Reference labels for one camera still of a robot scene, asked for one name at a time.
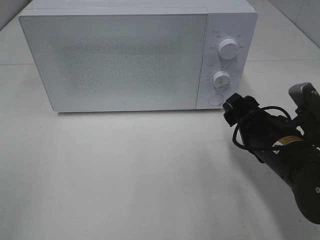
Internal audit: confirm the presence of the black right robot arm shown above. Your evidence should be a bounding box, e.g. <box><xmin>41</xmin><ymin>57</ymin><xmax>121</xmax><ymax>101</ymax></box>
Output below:
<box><xmin>222</xmin><ymin>93</ymin><xmax>320</xmax><ymax>225</ymax></box>

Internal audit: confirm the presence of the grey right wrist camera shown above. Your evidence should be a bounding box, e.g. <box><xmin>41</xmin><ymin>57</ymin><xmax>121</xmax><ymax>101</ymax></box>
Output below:
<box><xmin>288</xmin><ymin>82</ymin><xmax>320</xmax><ymax>131</ymax></box>

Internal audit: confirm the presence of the round white door button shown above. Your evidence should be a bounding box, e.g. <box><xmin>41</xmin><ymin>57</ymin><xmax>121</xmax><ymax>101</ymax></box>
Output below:
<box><xmin>208</xmin><ymin>93</ymin><xmax>224</xmax><ymax>106</ymax></box>

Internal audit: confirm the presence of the white microwave oven body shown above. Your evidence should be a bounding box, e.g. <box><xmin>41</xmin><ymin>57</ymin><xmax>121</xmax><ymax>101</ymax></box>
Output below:
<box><xmin>19</xmin><ymin>0</ymin><xmax>258</xmax><ymax>112</ymax></box>

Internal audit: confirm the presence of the white timer knob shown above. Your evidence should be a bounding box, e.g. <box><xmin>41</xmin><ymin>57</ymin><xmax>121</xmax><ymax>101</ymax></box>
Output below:
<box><xmin>212</xmin><ymin>71</ymin><xmax>231</xmax><ymax>89</ymax></box>

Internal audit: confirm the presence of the white microwave door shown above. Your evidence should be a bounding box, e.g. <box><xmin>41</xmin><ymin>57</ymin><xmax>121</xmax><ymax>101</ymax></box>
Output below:
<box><xmin>19</xmin><ymin>14</ymin><xmax>207</xmax><ymax>112</ymax></box>

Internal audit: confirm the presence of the upper white power knob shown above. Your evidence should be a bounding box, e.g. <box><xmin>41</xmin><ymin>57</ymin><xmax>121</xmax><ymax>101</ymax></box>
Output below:
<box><xmin>217</xmin><ymin>37</ymin><xmax>239</xmax><ymax>60</ymax></box>

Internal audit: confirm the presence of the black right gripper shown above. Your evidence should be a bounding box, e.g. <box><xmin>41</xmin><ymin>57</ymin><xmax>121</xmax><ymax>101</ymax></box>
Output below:
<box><xmin>222</xmin><ymin>93</ymin><xmax>320</xmax><ymax>163</ymax></box>

